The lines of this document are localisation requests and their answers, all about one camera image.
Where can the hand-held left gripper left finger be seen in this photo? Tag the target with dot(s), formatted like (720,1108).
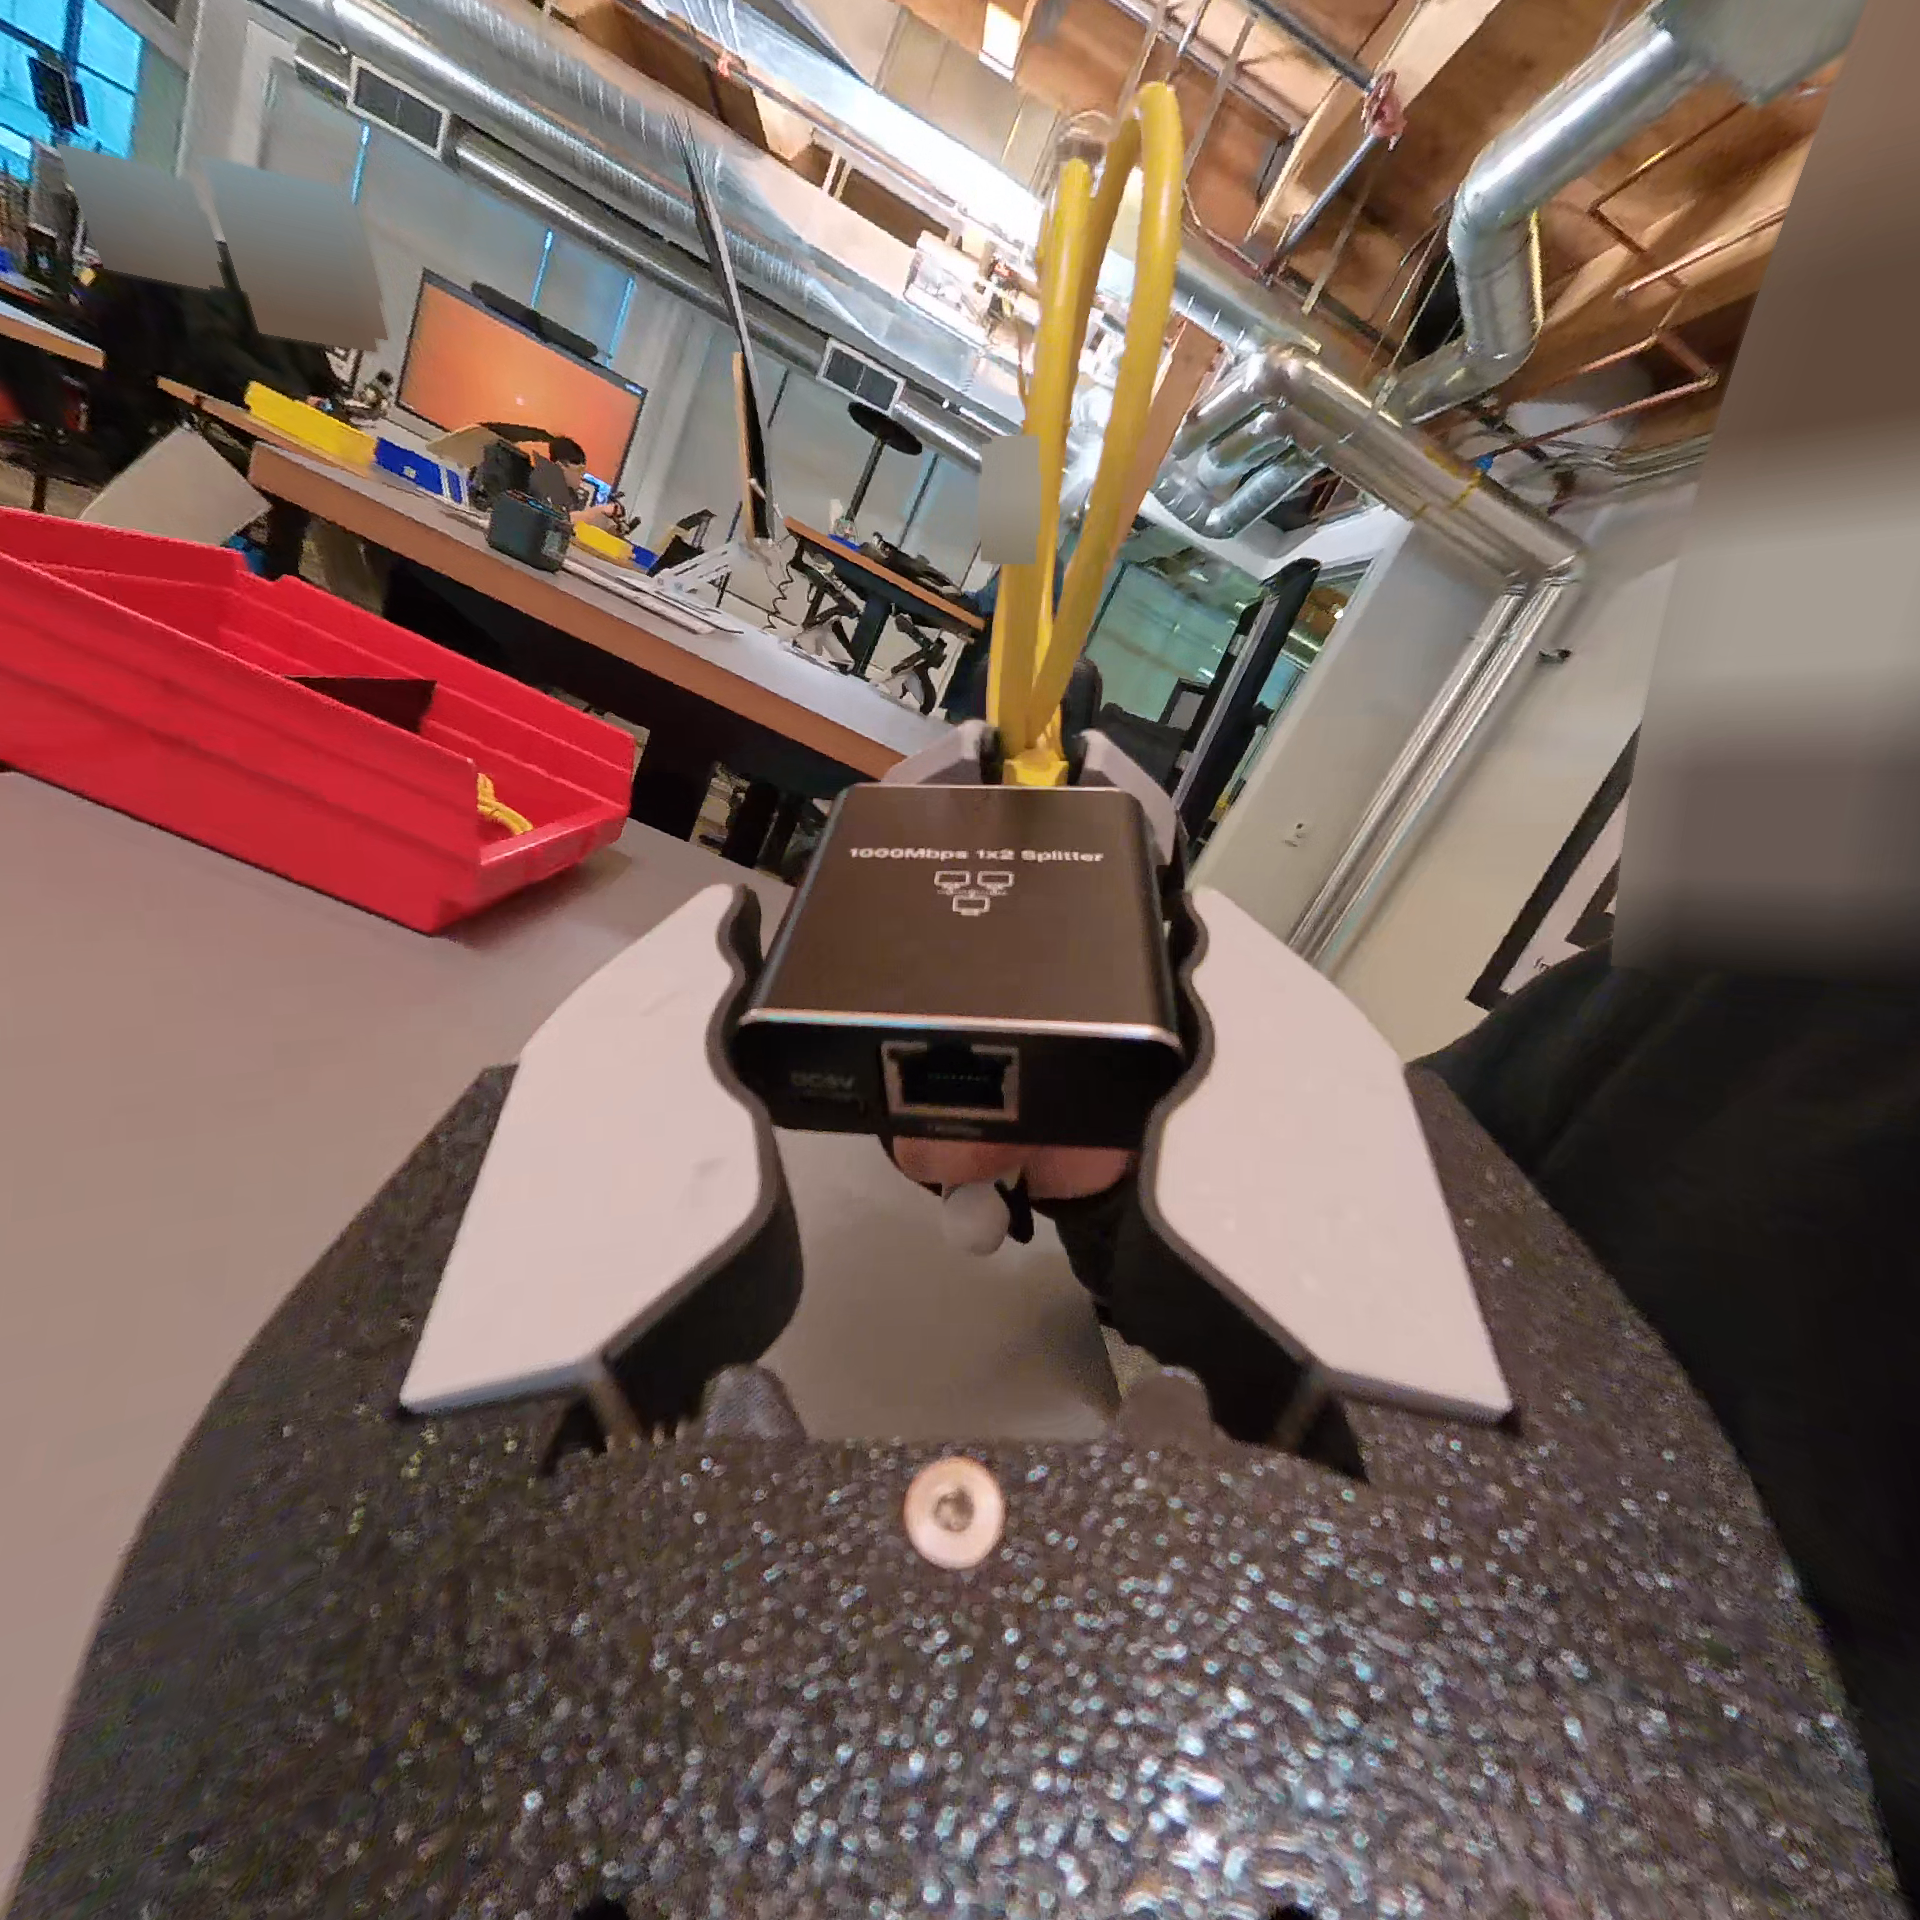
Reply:
(616,1186)

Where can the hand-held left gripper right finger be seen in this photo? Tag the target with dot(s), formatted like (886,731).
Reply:
(1337,1199)

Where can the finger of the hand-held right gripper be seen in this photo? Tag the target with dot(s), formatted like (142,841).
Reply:
(1135,783)
(946,760)

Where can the black ethernet splitter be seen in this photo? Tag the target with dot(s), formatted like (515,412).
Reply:
(967,931)

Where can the person's right hand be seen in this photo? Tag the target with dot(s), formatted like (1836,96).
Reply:
(960,1163)

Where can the black round stool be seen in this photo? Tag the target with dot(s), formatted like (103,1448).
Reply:
(882,452)

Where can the orange screen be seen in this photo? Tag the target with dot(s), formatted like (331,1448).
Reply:
(511,382)

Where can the red plastic bin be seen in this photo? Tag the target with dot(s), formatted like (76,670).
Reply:
(226,708)

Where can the yellow storage bins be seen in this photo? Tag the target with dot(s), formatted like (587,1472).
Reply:
(309,419)

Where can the silver air duct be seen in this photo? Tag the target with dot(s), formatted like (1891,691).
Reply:
(673,181)

